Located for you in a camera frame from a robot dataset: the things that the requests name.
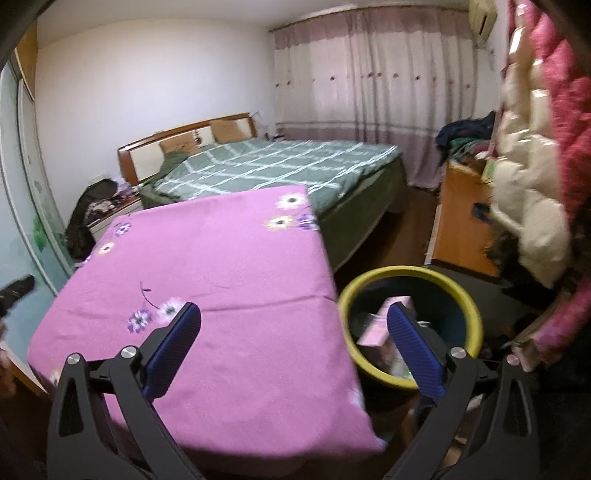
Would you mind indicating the white nightstand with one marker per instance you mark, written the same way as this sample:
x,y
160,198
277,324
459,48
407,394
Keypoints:
x,y
113,224

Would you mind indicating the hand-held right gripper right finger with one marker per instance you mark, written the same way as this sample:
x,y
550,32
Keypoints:
x,y
413,355

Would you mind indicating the yellow rimmed dark bin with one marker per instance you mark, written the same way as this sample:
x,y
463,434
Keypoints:
x,y
461,295

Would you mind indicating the wooden sideboard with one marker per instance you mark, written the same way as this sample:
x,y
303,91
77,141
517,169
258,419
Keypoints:
x,y
461,221

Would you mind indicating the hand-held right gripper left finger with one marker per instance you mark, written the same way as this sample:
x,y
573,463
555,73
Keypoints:
x,y
178,346

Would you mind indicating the pink floral tablecloth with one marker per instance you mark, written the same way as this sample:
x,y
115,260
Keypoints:
x,y
207,258

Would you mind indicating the pink white striped curtain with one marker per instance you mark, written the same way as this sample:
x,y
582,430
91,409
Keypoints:
x,y
369,83

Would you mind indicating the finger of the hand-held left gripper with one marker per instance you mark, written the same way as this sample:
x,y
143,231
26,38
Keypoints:
x,y
18,286

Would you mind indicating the small pink white clutter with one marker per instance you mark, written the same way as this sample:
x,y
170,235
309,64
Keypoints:
x,y
113,201

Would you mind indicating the bed with green plaid cover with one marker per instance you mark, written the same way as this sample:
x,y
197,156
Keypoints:
x,y
286,166

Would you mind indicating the wooden bed headboard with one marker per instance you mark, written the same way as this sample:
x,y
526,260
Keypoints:
x,y
138,159

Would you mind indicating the small blue item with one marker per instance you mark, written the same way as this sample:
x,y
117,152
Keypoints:
x,y
481,213

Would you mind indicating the cream air conditioner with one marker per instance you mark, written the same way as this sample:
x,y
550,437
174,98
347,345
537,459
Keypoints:
x,y
482,16

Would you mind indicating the pink carton box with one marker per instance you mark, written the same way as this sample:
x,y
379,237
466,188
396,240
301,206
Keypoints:
x,y
376,330

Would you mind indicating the red quilted jacket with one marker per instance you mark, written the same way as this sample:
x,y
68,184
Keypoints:
x,y
568,92

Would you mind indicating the dark clothes heap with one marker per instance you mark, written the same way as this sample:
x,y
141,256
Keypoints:
x,y
85,217

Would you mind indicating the brown patterned bag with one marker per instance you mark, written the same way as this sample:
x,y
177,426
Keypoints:
x,y
503,254

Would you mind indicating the brown pillow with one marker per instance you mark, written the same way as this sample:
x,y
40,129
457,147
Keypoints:
x,y
178,145
231,130

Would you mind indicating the wardrobe with sliding doors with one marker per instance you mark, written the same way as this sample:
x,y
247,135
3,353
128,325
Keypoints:
x,y
23,207

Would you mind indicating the pile of mixed clothes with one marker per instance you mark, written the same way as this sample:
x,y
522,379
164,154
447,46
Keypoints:
x,y
466,138

